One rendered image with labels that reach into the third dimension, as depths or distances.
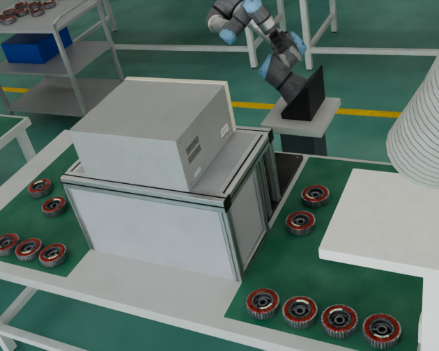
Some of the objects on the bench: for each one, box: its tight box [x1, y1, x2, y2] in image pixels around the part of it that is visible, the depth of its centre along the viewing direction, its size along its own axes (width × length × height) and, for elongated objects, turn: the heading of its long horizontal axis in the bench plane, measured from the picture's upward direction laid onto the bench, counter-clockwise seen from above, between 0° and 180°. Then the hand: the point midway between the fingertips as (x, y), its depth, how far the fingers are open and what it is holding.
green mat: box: [224, 157, 423, 351], centre depth 208 cm, size 94×61×1 cm, turn 169°
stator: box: [286, 211, 316, 235], centre depth 216 cm, size 11×11×4 cm
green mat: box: [0, 143, 90, 278], centre depth 264 cm, size 94×61×1 cm, turn 169°
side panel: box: [63, 187, 95, 251], centre depth 229 cm, size 28×3×32 cm, turn 169°
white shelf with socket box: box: [318, 169, 439, 351], centre depth 159 cm, size 35×37×46 cm
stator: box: [301, 185, 330, 208], centre depth 227 cm, size 11×11×4 cm
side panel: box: [218, 164, 270, 282], centre depth 201 cm, size 28×3×32 cm, turn 169°
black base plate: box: [263, 153, 303, 223], centre depth 250 cm, size 47×64×2 cm
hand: (295, 63), depth 256 cm, fingers open, 4 cm apart
